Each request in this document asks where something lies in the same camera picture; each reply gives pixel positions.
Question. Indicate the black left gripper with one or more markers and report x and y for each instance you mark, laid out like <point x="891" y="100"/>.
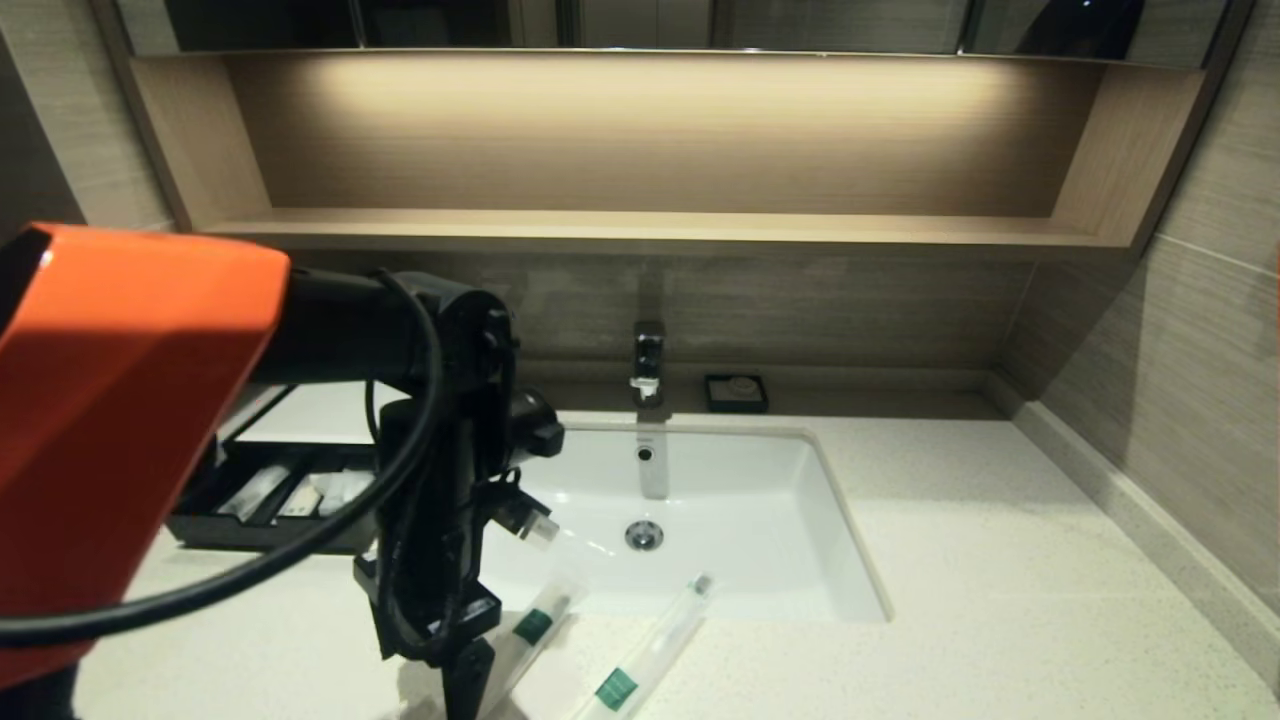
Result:
<point x="430" y="560"/>

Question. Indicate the green-banded pack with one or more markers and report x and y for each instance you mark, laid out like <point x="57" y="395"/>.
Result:
<point x="650" y="650"/>
<point x="535" y="625"/>

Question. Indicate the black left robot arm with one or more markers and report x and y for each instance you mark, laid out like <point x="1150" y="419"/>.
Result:
<point x="130" y="400"/>

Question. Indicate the green-banded pack, grey-bristled toothbrush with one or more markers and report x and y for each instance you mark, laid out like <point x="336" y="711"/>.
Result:
<point x="650" y="650"/>

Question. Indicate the white wrapped amenity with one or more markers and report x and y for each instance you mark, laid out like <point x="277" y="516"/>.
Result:
<point x="345" y="492"/>

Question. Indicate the chrome sink drain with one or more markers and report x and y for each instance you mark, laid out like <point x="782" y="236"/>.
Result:
<point x="644" y="536"/>

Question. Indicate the white card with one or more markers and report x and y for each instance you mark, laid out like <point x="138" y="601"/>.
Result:
<point x="310" y="415"/>

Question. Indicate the white sink basin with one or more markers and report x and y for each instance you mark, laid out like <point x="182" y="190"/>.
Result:
<point x="740" y="520"/>

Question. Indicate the chrome faucet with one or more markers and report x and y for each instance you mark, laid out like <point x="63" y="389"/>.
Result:
<point x="648" y="360"/>

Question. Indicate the black soap dish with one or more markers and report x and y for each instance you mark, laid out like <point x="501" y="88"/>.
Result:
<point x="714" y="400"/>

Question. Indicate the round soap bar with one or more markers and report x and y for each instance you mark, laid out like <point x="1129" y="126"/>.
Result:
<point x="741" y="387"/>

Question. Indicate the mirror cabinet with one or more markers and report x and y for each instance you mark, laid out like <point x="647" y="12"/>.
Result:
<point x="840" y="22"/>

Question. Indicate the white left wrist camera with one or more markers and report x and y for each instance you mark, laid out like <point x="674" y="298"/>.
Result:
<point x="542" y="530"/>

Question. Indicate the wooden wall shelf niche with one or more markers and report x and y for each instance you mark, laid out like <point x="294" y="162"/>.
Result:
<point x="650" y="232"/>

